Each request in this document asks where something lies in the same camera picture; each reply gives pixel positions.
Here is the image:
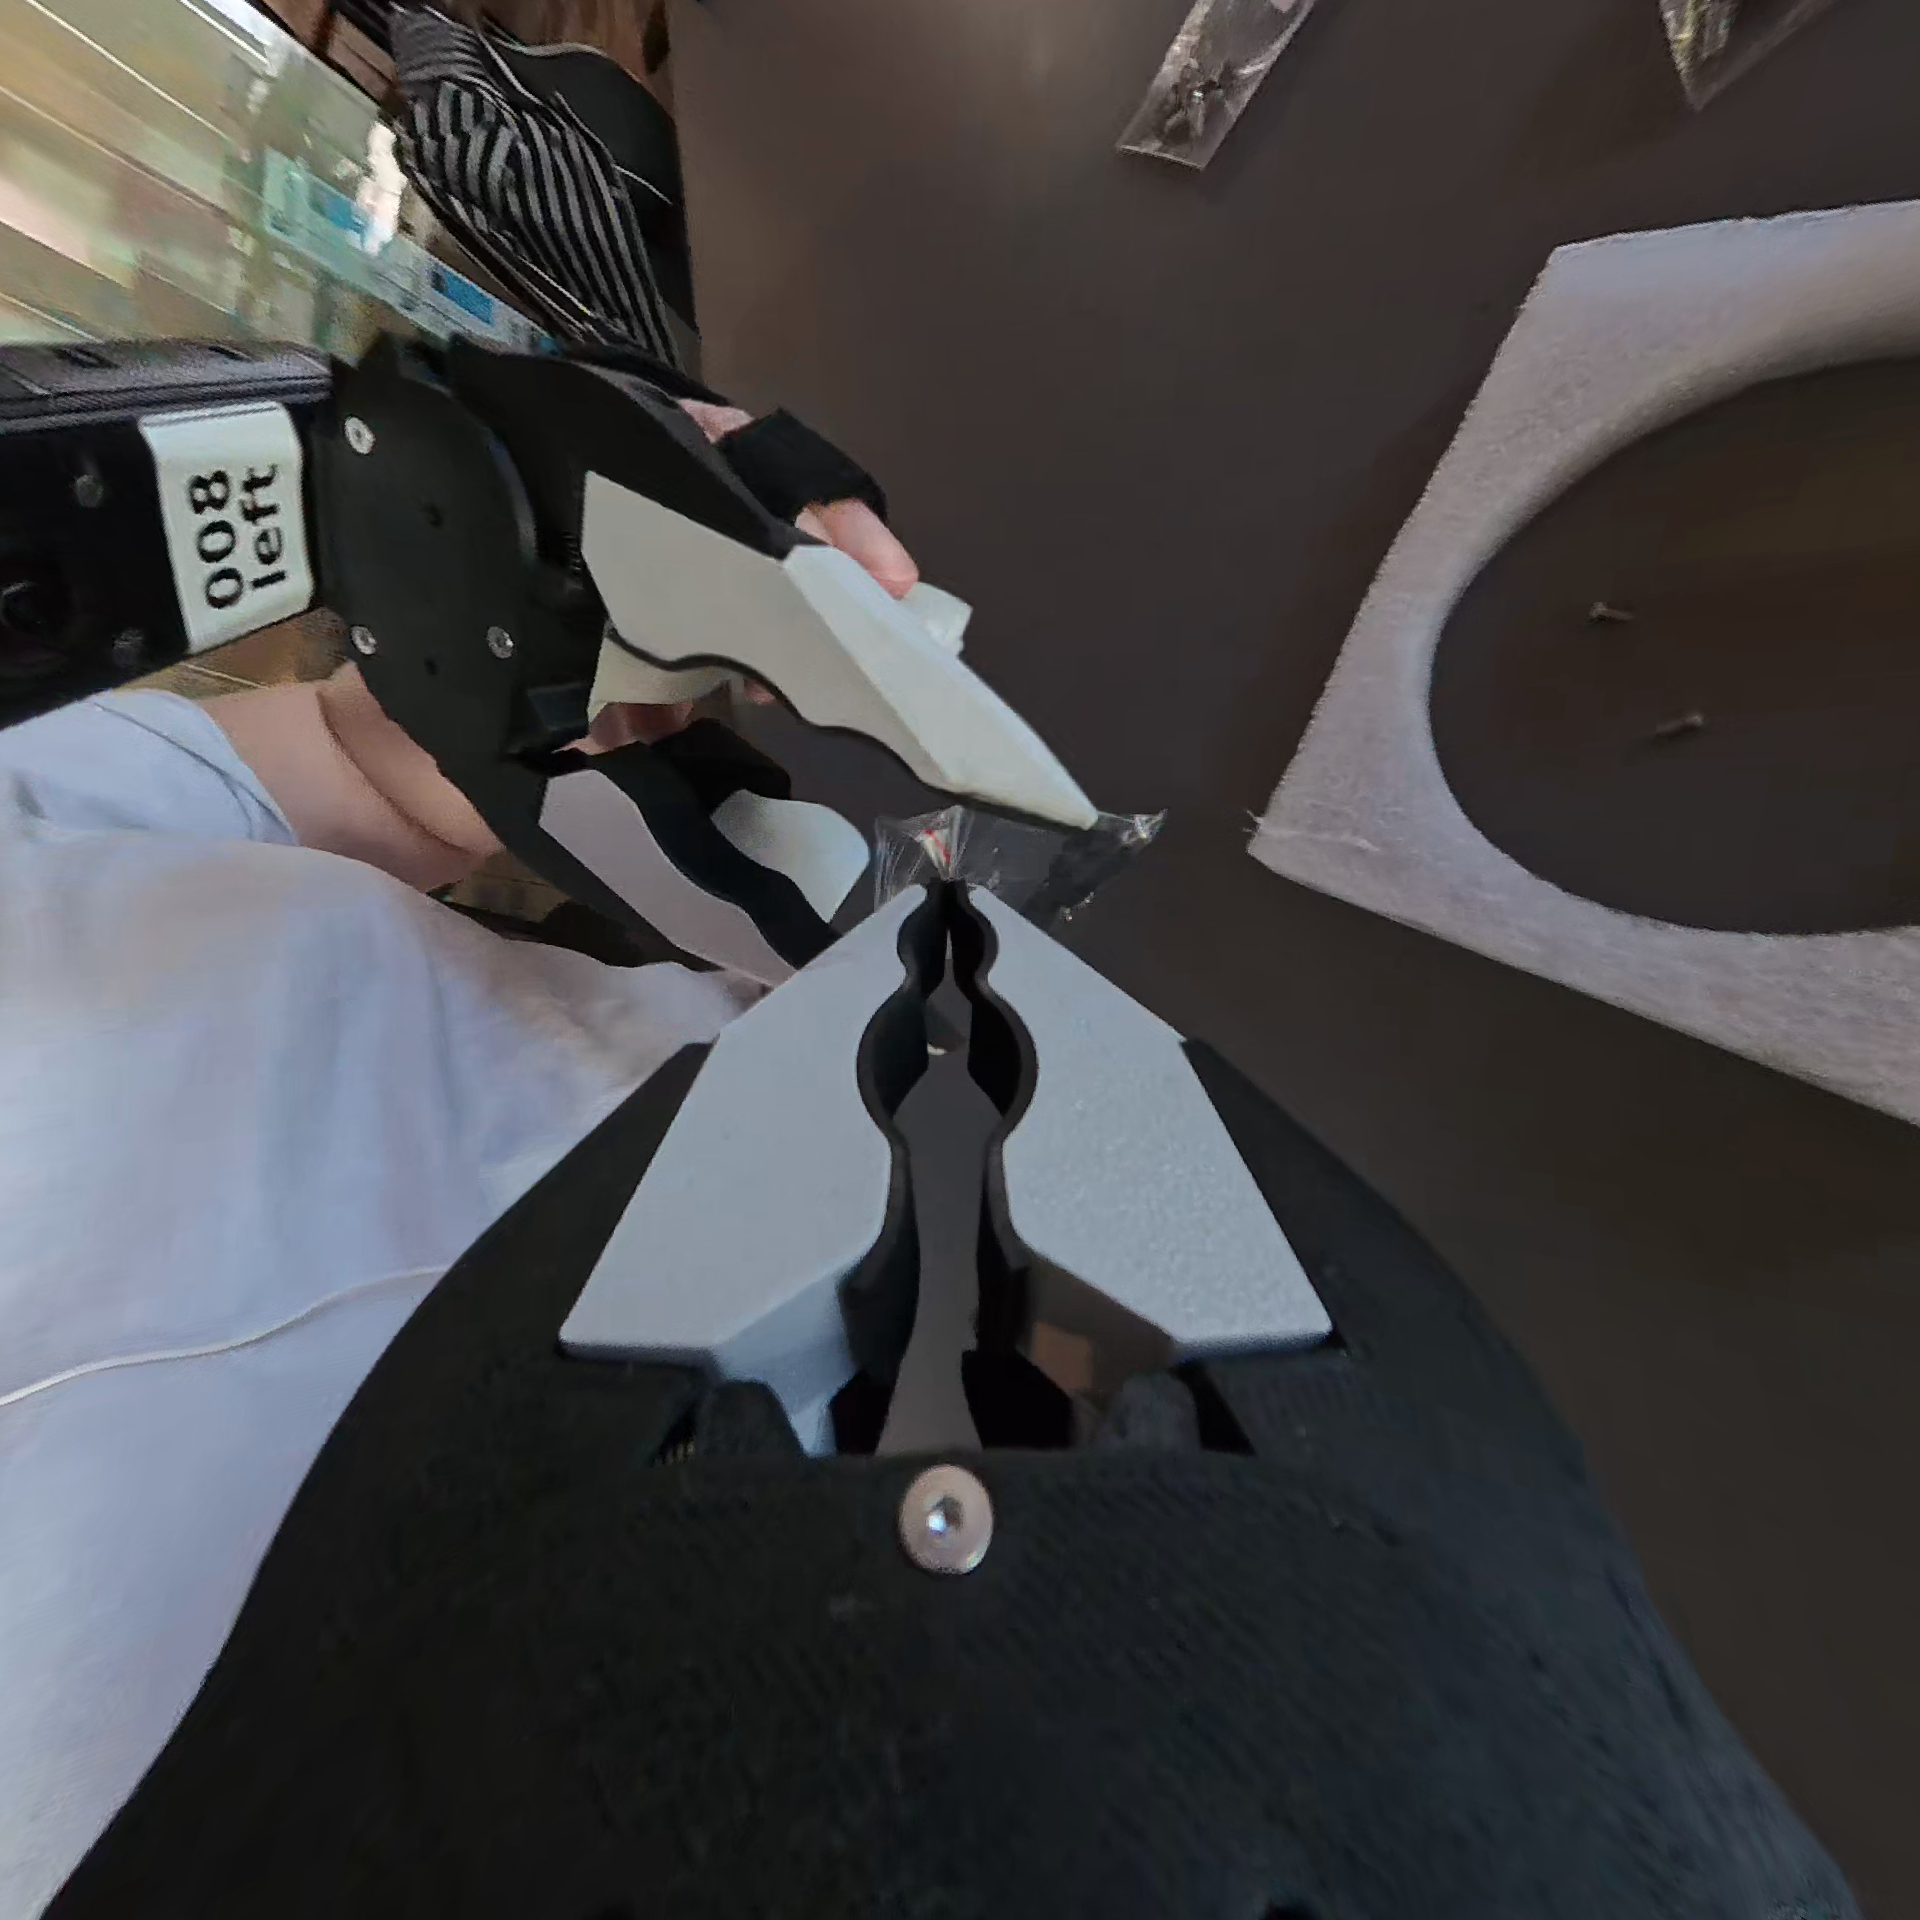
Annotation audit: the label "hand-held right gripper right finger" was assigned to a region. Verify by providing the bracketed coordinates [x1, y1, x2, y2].
[960, 881, 1333, 1374]

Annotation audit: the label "person's left hand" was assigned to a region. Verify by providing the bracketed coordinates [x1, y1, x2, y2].
[682, 397, 919, 605]

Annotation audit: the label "person's white shirt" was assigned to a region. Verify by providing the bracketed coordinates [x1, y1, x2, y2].
[0, 690, 768, 1920]

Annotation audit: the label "black white striped cloth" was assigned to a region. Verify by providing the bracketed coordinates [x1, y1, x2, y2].
[381, 0, 700, 378]

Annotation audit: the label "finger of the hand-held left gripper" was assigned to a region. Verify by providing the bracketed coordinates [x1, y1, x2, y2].
[536, 732, 875, 989]
[575, 475, 1099, 830]

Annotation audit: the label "scattered clear screw bags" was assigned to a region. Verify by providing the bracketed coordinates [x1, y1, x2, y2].
[1115, 0, 1847, 168]

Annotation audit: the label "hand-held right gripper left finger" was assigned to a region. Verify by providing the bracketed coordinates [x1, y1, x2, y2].
[558, 881, 953, 1454]

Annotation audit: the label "person's left forearm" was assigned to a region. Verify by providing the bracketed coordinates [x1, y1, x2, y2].
[202, 660, 519, 902]

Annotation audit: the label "dark brown desk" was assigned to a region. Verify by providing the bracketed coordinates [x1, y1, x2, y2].
[659, 0, 1920, 1920]

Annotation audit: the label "small clear zip bag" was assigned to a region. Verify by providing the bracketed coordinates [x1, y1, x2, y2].
[869, 806, 1169, 923]

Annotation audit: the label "white foam square with hole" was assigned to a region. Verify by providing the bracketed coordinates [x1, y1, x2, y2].
[1247, 201, 1920, 1127]

